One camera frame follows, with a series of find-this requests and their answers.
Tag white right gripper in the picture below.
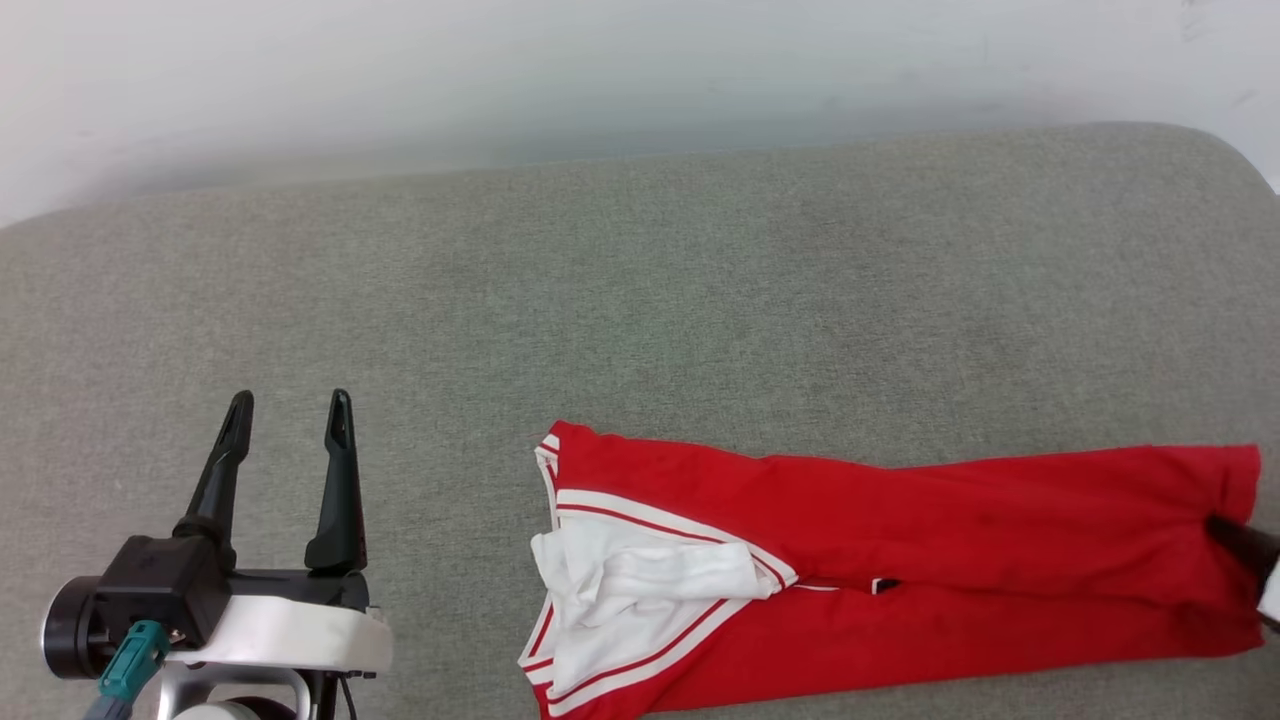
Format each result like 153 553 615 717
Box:
1205 514 1280 627

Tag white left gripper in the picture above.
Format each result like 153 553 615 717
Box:
40 390 396 681

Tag red and white shirt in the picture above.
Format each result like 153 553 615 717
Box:
517 420 1263 720

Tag grey fabric sofa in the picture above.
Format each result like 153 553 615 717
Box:
0 122 1280 720

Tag teal cable connector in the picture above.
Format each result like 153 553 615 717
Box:
98 620 171 701

